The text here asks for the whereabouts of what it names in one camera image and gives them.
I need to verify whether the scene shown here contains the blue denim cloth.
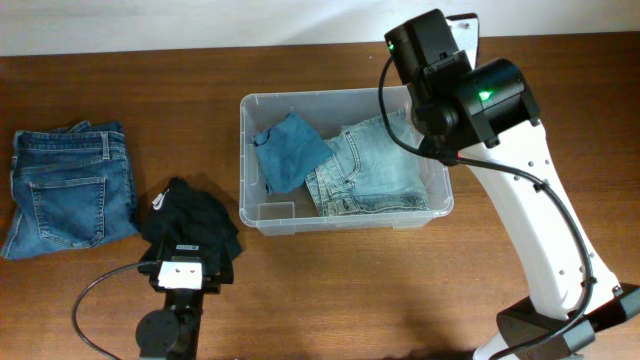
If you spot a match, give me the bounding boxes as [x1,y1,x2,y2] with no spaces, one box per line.
[253,111,333,194]

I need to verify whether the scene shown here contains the light blue denim jeans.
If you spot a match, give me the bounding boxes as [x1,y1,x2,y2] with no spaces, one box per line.
[305,110,429,217]

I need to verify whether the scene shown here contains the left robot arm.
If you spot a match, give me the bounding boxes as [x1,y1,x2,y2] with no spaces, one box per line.
[135,244,221,360]

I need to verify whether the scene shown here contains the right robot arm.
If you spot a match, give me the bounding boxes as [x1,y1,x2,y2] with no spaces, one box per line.
[385,9,639,359]

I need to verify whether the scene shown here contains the black Nike garment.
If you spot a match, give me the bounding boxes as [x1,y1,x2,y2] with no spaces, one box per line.
[141,177,242,284]

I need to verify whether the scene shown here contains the dark blue folded jeans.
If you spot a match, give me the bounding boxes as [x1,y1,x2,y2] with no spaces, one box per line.
[1,121,139,260]

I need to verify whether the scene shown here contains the clear plastic storage bin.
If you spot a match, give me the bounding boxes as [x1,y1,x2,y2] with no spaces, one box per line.
[239,88,454,236]

